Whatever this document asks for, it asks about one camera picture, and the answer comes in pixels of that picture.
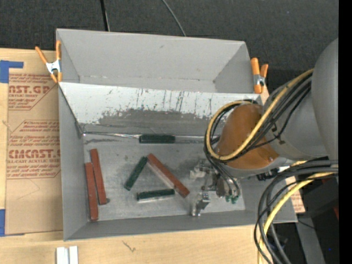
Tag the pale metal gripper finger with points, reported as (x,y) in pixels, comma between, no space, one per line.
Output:
(197,173)
(200,204)

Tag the red-brown flat block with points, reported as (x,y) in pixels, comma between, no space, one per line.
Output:
(169,175)
(98,176)
(91,191)

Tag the dark green flat block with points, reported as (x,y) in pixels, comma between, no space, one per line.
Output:
(156,194)
(156,138)
(136,173)

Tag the grey metal bin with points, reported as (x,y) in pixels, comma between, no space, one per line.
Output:
(165,65)

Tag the brown cardboard board red print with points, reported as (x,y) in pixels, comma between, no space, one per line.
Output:
(33,197)

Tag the black cylinder on white bracket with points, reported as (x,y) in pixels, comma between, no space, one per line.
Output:
(265,176)

